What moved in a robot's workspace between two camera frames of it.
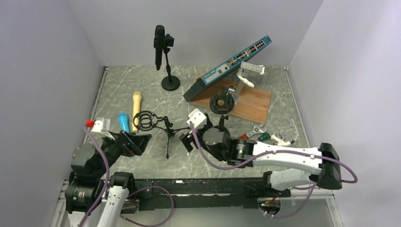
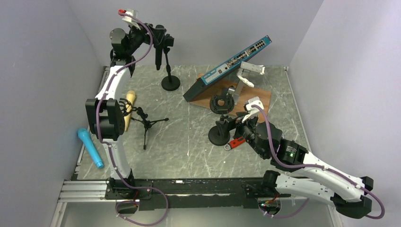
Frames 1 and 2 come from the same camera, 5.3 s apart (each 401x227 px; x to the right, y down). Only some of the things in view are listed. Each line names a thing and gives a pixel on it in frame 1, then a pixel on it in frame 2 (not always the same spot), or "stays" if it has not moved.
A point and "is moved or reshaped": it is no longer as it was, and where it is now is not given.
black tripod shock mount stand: [145, 120] to [127, 108]
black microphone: [158, 44] stays
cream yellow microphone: [137, 95] to [130, 96]
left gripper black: [130, 144] to [144, 31]
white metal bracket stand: [243, 76] stays
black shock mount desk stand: [227, 108] stays
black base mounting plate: [200, 193] stays
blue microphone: [124, 121] is moved or reshaped
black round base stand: [170, 82] stays
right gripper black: [187, 138] to [231, 124]
